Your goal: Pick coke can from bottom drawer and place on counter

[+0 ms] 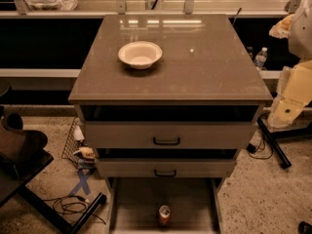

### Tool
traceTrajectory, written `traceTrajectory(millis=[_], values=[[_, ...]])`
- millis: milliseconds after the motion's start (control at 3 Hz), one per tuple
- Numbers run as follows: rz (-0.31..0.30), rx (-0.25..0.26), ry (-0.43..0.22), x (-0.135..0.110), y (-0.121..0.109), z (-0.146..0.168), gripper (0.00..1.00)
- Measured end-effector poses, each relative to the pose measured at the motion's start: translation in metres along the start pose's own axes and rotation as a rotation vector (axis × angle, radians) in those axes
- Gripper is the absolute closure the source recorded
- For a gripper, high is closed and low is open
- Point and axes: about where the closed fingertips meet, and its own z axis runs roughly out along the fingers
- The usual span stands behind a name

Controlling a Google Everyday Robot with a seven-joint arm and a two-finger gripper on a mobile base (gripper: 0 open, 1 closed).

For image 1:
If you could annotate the grey middle drawer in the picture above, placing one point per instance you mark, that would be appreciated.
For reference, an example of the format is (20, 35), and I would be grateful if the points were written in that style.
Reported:
(169, 135)

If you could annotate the white paper bowl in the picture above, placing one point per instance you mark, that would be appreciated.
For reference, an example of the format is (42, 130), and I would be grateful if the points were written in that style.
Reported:
(140, 54)

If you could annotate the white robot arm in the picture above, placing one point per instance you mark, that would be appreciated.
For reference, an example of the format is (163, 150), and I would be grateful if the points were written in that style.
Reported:
(294, 89)

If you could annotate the wire mesh basket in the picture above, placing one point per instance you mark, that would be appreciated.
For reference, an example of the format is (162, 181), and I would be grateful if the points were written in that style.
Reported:
(71, 145)

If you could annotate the dark brown chair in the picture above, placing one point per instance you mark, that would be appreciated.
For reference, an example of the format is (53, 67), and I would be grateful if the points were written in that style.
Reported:
(22, 156)

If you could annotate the red coke can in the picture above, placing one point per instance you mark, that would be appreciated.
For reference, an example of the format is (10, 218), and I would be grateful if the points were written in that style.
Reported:
(164, 215)

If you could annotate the grey lower drawer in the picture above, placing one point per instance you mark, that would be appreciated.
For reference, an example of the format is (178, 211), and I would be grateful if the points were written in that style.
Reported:
(139, 167)

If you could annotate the clear water bottle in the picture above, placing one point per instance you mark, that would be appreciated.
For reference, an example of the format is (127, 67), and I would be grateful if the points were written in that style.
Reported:
(260, 58)

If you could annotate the snack bag on floor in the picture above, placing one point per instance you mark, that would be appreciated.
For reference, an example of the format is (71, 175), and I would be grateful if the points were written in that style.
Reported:
(86, 158)

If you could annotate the blue tape cross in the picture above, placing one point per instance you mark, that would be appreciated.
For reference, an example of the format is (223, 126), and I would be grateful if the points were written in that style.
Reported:
(83, 176)

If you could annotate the grey cabinet with counter top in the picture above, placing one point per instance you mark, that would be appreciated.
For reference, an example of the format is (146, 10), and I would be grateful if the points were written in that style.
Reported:
(204, 76)

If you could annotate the grey drawer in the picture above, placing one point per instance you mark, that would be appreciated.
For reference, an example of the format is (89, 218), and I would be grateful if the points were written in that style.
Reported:
(169, 135)
(139, 167)

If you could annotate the black stand base right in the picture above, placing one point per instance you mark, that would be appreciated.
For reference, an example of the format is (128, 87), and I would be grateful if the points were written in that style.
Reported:
(273, 138)

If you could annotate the black table leg frame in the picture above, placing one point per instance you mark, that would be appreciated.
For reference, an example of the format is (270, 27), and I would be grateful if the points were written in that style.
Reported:
(56, 219)

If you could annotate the open bottom drawer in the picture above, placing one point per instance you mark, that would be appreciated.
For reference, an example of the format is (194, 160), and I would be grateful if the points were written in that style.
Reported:
(135, 202)

